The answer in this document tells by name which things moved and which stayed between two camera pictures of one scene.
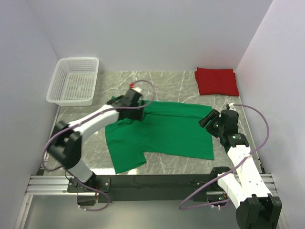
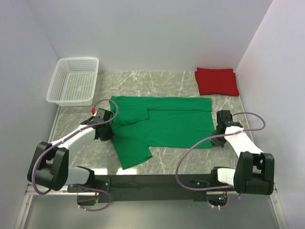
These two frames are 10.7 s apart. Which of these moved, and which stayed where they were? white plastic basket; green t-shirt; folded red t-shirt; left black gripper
Moved: left black gripper; green t-shirt
Stayed: white plastic basket; folded red t-shirt
